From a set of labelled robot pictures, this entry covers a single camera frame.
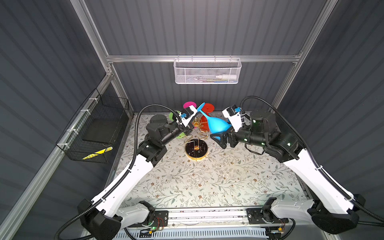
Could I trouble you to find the blue wine glass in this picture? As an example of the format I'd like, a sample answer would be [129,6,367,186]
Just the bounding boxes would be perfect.
[197,103,231,134]

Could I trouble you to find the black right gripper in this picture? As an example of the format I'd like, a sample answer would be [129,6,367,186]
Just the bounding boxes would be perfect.
[208,120,264,149]

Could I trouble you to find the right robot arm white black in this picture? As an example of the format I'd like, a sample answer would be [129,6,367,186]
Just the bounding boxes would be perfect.
[207,106,359,235]

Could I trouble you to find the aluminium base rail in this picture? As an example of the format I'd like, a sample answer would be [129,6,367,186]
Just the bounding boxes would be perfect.
[89,206,301,240]

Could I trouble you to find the yellow black striped item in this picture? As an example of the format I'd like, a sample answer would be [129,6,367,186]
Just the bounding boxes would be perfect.
[82,147,113,160]

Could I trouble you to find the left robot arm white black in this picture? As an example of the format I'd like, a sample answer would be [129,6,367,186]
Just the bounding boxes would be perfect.
[78,111,195,240]

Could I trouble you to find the lime green wine glass back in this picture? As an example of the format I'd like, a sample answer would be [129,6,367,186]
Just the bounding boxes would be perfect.
[169,113,186,139]

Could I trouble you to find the white wire mesh basket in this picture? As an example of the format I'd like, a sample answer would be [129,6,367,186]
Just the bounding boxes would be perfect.
[173,57,242,85]

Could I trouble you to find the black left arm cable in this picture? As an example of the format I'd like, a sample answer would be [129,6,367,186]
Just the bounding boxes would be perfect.
[53,104,184,240]

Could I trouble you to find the white marker in basket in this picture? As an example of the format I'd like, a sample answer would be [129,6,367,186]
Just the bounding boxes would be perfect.
[215,75,238,82]

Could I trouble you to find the red wine glass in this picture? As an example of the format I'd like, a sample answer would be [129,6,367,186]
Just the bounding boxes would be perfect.
[198,102,216,133]

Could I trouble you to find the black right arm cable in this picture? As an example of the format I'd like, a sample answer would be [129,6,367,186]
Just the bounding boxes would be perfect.
[239,95,384,227]

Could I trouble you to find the magenta wine glass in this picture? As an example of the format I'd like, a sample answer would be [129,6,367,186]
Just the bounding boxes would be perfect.
[183,101,197,109]

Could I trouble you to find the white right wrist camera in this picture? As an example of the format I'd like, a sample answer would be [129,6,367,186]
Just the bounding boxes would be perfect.
[222,105,247,133]

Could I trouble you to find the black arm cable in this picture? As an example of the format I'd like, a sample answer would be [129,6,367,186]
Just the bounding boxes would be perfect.
[239,95,384,227]
[53,104,184,240]

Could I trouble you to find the black wire mesh basket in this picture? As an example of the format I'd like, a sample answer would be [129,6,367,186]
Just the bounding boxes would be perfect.
[56,90,130,164]

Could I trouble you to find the gold wine glass rack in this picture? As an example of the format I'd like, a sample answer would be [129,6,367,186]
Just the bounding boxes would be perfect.
[184,116,210,162]

